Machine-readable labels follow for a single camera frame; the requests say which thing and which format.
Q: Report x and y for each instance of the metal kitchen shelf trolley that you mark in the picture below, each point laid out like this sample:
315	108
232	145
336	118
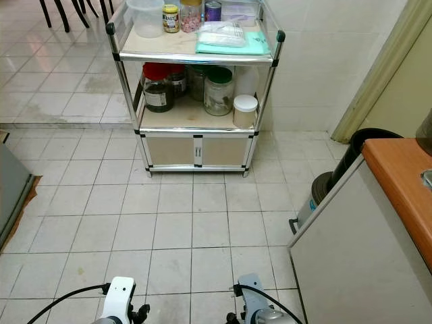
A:
189	150

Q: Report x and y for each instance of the brown cardboard sheet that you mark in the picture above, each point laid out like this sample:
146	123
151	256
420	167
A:
34	192

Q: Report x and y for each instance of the grey appliance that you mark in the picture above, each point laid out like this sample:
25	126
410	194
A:
13	182

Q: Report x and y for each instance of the black waste bin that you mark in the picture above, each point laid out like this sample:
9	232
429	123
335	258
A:
351	158

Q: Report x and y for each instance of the white lid jar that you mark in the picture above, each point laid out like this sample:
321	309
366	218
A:
245	111

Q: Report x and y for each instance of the large red lid jar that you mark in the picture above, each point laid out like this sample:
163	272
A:
158	94

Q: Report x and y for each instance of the green lid glass jar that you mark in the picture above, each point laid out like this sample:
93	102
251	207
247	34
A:
219	94

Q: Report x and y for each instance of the small red lid jar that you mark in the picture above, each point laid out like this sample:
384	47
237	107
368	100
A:
179	81

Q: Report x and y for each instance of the white plastic bottle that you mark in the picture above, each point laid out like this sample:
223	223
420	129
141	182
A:
246	81

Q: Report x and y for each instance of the clear glass jar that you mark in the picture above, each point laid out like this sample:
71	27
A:
196	81

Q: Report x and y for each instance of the teal cloth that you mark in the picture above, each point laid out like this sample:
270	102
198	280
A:
255	47

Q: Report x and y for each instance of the white filled plastic bag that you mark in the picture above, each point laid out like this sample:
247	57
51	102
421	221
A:
221	34

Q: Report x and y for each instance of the clear plastic tub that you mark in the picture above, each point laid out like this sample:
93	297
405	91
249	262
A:
145	23

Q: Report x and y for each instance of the yellow label jar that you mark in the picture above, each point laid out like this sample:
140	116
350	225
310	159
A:
171	20

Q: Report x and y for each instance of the jar with pink contents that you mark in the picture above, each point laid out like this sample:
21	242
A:
190	20

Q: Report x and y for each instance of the clear plastic box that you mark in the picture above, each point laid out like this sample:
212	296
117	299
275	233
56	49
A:
239	12

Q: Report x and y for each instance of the purple tin can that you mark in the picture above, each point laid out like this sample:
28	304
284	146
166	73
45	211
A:
212	12

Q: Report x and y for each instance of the black chair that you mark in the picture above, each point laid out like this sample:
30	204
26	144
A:
63	15

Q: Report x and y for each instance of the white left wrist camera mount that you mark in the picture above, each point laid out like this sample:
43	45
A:
120	297

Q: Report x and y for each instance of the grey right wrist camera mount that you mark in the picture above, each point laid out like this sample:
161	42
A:
253	297

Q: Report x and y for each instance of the beige door frame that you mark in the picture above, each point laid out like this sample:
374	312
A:
378	71

